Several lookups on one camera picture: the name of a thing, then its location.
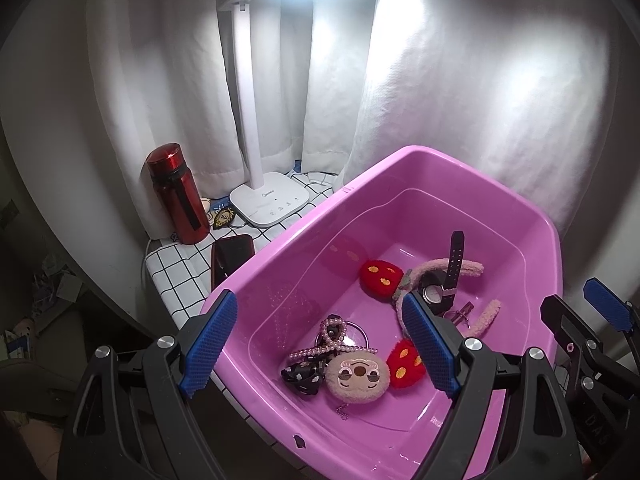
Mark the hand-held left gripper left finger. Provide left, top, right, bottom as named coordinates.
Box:
left=56, top=290, right=238, bottom=480

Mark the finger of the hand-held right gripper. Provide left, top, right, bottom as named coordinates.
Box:
left=582, top=277, right=640, bottom=333
left=541, top=294, right=610, bottom=387

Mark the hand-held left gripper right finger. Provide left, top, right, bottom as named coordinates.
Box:
left=401, top=292, right=583, bottom=480

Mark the silver metal bangle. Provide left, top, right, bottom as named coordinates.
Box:
left=342, top=321, right=372, bottom=350

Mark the plush sloth face clip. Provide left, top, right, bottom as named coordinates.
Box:
left=325, top=351, right=383, bottom=405

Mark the pink plush strawberry headband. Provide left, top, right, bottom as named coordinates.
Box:
left=359, top=257, right=502, bottom=390

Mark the black wrist watch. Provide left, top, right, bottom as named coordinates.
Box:
left=419, top=231, right=466, bottom=318

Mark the black white-print hair bow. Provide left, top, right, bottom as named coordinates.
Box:
left=280, top=355, right=333, bottom=400

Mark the pearl bow hair clip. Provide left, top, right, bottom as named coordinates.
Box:
left=288, top=314, right=377, bottom=363

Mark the pink plastic bin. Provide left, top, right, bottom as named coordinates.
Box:
left=200, top=145, right=565, bottom=480

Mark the small clear hair clip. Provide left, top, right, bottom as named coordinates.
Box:
left=444, top=301, right=477, bottom=327

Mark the black-checked white tablecloth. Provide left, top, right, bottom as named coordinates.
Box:
left=144, top=169, right=346, bottom=448

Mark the dark phone case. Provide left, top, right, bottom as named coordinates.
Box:
left=210, top=233, right=256, bottom=292

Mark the red metal water bottle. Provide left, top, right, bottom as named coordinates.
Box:
left=146, top=142, right=212, bottom=246

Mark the paper clutter pile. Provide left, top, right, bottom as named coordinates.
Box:
left=0, top=257, right=85, bottom=358

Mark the white desk lamp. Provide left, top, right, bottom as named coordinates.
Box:
left=216, top=0, right=391, bottom=228

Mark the white curtain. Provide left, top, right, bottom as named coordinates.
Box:
left=0, top=0, right=640, bottom=243

